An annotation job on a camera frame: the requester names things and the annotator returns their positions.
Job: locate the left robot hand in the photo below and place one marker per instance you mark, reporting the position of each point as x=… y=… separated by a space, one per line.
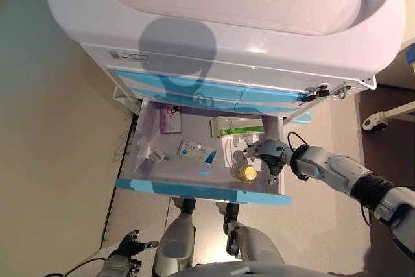
x=129 y=246

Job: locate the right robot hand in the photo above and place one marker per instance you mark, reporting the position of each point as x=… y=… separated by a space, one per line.
x=274 y=153

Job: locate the clear yellow capsule bottle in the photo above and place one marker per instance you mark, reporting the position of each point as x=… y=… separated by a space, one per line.
x=246 y=173

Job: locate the blue front cart drawer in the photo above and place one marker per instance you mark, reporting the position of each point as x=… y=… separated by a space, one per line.
x=168 y=189

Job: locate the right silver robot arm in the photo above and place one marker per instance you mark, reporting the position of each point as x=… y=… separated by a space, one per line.
x=327 y=163

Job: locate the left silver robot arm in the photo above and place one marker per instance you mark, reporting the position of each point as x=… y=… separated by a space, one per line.
x=113 y=264

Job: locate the green white medicine box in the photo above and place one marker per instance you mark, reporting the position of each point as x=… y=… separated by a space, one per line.
x=240 y=127

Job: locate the blue white medicine box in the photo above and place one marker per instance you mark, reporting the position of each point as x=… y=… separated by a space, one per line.
x=194 y=151

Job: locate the purple pink medicine box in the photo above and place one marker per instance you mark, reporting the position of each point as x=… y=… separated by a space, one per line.
x=170 y=124

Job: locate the clear plastic tubing bag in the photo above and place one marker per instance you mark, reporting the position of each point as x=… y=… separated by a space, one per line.
x=231 y=150

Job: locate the left silver robot leg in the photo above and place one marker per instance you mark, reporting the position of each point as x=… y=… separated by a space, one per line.
x=175 y=244

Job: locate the silver robot leg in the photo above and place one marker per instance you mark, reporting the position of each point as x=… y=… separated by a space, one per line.
x=175 y=244
x=256 y=244

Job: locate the black head key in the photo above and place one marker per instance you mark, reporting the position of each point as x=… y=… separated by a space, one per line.
x=321 y=89

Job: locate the right silver robot leg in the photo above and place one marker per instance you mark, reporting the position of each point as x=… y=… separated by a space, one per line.
x=256 y=244

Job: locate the bed caster wheel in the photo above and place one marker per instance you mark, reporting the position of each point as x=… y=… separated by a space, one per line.
x=374 y=122

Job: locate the white blue medical cart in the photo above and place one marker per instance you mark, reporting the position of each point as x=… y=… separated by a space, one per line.
x=227 y=50

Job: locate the silver robot torso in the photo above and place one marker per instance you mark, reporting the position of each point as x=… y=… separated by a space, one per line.
x=253 y=270

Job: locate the white perforated basket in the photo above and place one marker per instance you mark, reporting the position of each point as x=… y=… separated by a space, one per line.
x=369 y=82

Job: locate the white hospital bed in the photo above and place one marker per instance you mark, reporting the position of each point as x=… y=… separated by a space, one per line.
x=400 y=111

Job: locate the blue bed corner clip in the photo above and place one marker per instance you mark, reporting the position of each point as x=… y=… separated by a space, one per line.
x=410 y=55

